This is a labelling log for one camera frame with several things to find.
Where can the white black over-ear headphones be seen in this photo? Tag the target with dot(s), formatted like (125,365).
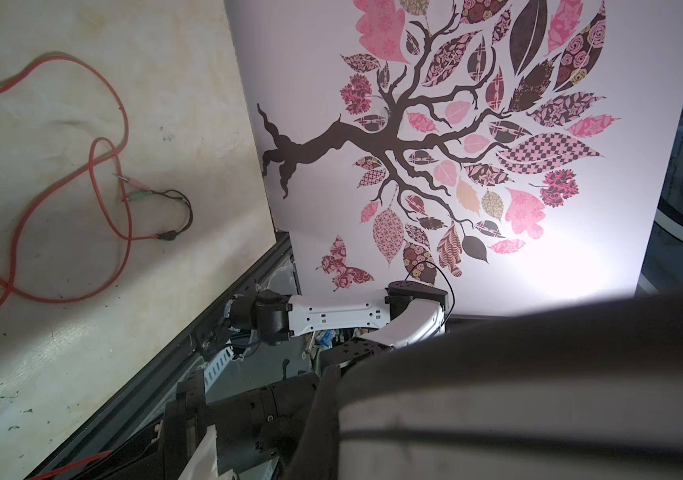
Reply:
(589,392)

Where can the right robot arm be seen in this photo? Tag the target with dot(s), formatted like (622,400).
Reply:
(293,419)

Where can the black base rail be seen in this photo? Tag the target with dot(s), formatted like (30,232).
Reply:
(122,414)

